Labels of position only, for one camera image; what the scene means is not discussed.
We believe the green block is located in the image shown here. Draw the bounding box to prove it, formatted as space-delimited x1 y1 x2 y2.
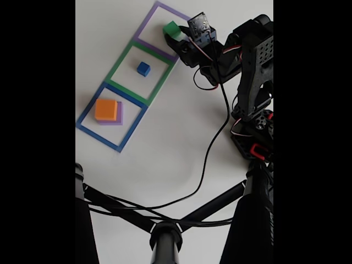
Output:
162 20 182 39

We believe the small blue cube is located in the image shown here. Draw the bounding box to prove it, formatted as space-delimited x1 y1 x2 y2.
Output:
136 61 151 77

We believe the purple block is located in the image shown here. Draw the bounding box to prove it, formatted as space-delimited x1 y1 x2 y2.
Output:
97 101 124 127

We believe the orange block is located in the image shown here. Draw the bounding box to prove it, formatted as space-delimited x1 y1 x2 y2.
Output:
95 99 119 122

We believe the red clamp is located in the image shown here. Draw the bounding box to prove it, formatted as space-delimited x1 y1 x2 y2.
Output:
250 143 269 160

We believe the black tripod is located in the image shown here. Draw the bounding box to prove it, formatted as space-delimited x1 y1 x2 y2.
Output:
75 162 274 264

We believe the dark gripper camera box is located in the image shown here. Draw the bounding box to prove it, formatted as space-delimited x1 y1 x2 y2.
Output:
187 12 217 47

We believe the purple square frame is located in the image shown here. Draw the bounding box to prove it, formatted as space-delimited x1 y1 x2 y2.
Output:
133 1 193 62

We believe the green square frame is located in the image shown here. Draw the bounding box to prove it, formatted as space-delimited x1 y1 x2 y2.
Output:
106 40 174 107

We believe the blue square frame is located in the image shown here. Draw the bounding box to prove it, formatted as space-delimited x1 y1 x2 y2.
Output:
76 81 149 153

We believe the thin black cable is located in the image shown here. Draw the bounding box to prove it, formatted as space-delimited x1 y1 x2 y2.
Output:
87 194 236 228

